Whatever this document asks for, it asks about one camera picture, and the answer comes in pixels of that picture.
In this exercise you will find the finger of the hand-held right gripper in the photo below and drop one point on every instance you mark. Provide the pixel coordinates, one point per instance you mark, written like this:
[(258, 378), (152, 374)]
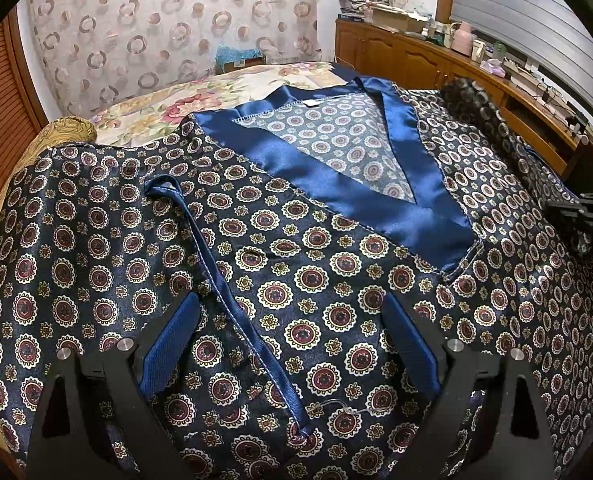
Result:
[(583, 217)]

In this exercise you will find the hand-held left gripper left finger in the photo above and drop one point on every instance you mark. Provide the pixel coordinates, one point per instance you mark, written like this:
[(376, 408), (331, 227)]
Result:
[(172, 339)]

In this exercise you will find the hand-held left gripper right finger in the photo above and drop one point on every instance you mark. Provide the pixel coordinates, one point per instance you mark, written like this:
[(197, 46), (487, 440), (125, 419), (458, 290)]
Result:
[(410, 340)]

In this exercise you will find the navy medallion print pajama top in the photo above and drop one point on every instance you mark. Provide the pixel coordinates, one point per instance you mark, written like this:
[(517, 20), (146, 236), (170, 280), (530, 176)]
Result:
[(326, 270)]

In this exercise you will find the purple tissue pack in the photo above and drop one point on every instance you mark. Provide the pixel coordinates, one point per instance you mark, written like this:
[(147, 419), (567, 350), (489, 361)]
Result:
[(492, 67)]

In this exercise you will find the pink thermos jug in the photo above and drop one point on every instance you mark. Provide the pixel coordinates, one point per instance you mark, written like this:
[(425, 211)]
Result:
[(461, 40)]

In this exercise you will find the grey window blind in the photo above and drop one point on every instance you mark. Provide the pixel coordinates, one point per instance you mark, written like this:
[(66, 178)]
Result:
[(521, 5)]

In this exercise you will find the wooden sideboard cabinet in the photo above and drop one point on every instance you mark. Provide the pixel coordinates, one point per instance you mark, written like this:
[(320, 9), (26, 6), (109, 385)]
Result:
[(416, 57)]

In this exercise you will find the gold patterned pillow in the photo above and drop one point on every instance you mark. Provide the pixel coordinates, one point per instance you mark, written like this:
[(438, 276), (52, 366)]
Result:
[(64, 132)]

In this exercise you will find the floral quilt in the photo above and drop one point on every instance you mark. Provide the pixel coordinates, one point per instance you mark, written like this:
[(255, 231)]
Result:
[(186, 102)]

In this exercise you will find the cardboard box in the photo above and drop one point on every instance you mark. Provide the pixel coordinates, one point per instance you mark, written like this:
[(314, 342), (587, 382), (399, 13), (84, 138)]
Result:
[(396, 20)]

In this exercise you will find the wooden louvered wardrobe door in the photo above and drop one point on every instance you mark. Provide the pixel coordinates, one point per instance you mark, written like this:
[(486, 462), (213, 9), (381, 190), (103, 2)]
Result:
[(4, 110)]

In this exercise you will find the blue plastic bag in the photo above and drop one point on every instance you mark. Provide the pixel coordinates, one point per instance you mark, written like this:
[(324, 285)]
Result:
[(234, 55)]

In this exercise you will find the circle print sheer curtain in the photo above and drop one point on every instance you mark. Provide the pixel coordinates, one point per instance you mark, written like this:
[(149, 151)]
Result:
[(166, 30)]

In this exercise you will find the patterned fabric bag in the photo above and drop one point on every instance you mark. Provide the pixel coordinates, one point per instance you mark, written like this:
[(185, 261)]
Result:
[(354, 4)]

